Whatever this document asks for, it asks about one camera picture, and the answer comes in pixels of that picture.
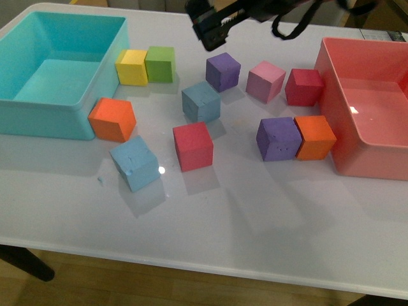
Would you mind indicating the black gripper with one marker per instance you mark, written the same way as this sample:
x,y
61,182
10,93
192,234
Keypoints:
x,y
212,26

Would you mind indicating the light blue foam block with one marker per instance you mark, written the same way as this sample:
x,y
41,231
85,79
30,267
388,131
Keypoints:
x,y
201,103
136,163

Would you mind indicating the purple foam block far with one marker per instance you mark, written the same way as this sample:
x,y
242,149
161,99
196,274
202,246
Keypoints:
x,y
222,72

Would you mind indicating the purple foam block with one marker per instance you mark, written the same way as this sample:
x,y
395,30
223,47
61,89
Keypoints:
x,y
222,72
278,139

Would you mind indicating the green foam block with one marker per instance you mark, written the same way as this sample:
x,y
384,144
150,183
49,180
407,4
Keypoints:
x,y
160,64

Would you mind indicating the pink foam block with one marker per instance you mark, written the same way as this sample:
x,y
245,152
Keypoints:
x,y
265,81

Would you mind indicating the yellow foam block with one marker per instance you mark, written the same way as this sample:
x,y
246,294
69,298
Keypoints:
x,y
131,68

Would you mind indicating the dark red foam block far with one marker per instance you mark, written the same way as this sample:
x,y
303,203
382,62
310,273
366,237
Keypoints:
x,y
303,87

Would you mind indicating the red foam block near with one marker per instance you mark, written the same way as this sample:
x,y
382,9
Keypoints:
x,y
194,146

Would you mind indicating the purple foam block near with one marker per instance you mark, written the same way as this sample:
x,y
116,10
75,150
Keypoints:
x,y
278,139

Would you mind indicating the orange foam block left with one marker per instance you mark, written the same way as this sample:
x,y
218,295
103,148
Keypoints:
x,y
113,119

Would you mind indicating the orange foam block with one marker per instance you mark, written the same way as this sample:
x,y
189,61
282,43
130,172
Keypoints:
x,y
317,137
113,119

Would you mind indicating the orange foam block right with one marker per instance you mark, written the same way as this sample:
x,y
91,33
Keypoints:
x,y
317,137

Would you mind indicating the teal plastic bin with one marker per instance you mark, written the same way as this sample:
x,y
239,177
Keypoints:
x,y
54,68

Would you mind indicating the table label sticker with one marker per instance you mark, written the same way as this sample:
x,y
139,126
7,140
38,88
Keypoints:
x,y
370,34

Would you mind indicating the pink plastic bin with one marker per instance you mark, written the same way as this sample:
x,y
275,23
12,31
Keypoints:
x,y
365,103

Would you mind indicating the black table leg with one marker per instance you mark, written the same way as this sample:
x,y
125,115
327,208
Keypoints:
x,y
26,261

